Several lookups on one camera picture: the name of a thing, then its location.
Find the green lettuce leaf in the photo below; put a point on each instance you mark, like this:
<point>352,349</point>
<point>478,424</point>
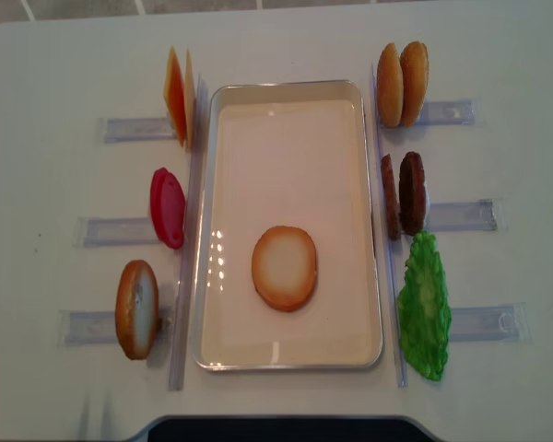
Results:
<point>423,310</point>

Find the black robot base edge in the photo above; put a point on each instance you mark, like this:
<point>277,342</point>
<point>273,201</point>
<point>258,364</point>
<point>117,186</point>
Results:
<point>286,429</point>

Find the bread slice on tray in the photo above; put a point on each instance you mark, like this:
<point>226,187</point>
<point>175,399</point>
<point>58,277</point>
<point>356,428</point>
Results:
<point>284,267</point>

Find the red tomato slice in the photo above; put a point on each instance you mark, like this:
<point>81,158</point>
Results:
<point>167,208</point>

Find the thin brown meat patty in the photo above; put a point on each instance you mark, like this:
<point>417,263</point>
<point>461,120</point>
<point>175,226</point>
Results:
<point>391,204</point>

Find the dark brown meat patty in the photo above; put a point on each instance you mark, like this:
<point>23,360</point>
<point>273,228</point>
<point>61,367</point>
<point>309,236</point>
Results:
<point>412,194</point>

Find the upright bread slice left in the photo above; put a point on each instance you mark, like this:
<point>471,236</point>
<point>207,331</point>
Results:
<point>137,310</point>

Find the orange cheese slice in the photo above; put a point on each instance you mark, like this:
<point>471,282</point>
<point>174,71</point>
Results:
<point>174,95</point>

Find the clear holder under cheese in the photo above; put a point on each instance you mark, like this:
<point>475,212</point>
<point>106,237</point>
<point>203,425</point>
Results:
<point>121,130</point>

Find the clear holder under tomato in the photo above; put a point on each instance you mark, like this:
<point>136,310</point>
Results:
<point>93,232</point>

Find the clear holder under patties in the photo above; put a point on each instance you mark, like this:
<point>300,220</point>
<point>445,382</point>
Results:
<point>481,215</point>

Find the clear holder under bread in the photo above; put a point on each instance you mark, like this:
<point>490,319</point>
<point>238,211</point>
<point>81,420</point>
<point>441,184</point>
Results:
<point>77,328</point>

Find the clear holder under lettuce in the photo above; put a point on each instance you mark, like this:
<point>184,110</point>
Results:
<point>503,323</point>

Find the bun slice left of pair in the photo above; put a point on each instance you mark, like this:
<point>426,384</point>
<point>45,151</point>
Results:
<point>390,87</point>

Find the bun slice of pair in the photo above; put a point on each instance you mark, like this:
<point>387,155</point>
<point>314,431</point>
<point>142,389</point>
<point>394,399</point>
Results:
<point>390,87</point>
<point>414,62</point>

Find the clear holder under buns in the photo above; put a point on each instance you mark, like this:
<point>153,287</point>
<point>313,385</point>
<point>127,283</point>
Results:
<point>451,112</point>

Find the bun slice right of pair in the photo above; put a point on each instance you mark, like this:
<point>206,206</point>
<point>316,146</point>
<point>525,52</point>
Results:
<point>414,62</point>

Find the left long clear rail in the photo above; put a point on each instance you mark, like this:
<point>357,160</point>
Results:
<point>190,248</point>

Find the long clear rail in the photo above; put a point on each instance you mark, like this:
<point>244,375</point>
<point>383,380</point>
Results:
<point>190,248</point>
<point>388,246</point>

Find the right long clear rail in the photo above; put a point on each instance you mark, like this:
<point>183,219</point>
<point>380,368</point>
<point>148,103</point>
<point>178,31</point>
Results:
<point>388,246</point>

